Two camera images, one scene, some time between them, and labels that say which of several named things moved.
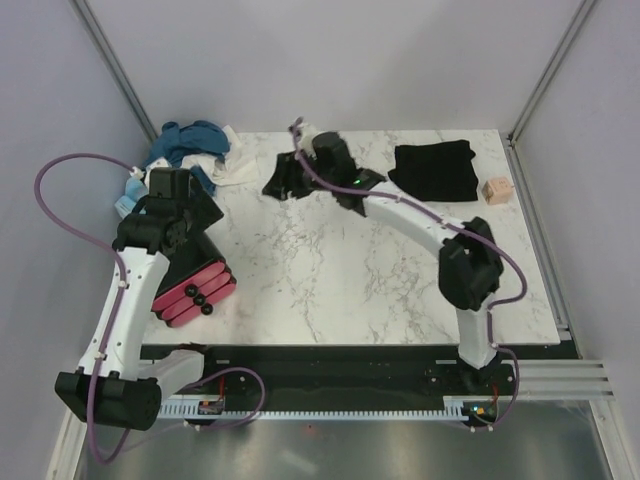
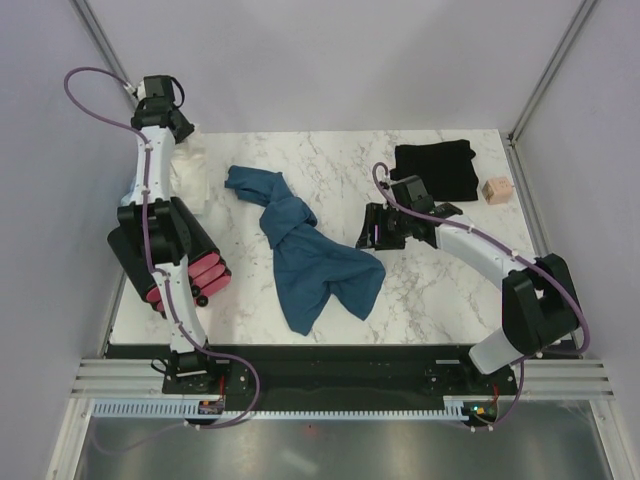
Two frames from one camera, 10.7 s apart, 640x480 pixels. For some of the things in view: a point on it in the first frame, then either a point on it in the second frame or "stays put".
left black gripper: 208,212 → 187,128
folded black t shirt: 438,171 stays put
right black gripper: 284,178 → 375,215
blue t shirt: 191,138 → 306,269
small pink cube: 497,190 stays put
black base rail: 339,375 stays put
